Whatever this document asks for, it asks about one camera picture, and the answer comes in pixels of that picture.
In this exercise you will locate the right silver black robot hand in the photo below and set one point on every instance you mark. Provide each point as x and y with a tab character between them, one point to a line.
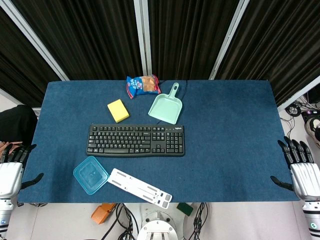
303	175

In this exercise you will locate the mint green dustpan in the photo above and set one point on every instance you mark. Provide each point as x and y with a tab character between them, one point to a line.
167	107

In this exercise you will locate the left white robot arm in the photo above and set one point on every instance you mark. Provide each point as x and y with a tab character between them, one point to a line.
4	215

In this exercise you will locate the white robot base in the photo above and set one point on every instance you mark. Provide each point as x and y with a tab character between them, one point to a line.
157	225

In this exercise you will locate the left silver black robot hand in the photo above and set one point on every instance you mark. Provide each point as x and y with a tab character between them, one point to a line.
10	172

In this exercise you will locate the person's hand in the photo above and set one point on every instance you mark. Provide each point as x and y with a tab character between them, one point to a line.
8	146

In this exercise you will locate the black clothed person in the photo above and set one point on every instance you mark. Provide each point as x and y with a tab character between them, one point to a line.
16	123

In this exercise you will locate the yellow sponge block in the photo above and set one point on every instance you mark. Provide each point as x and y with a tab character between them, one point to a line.
118	110

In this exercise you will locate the black computer keyboard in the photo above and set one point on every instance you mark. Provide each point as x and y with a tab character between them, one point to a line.
136	140

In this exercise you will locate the white folding laptop stand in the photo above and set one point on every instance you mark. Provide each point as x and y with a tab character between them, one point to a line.
140	186

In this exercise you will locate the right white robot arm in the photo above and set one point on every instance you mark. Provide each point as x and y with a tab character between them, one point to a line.
312	217

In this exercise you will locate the blue red snack bag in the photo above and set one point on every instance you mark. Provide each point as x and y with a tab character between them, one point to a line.
142	85

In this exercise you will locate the black white sneaker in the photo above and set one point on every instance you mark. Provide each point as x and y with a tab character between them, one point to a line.
313	127

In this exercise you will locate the orange box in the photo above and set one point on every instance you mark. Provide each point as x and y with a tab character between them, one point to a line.
103	213

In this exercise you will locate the blue felt table mat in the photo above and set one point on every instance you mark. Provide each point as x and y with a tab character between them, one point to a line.
225	140

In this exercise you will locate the blue plastic container lid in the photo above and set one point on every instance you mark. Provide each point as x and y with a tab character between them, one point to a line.
90	175

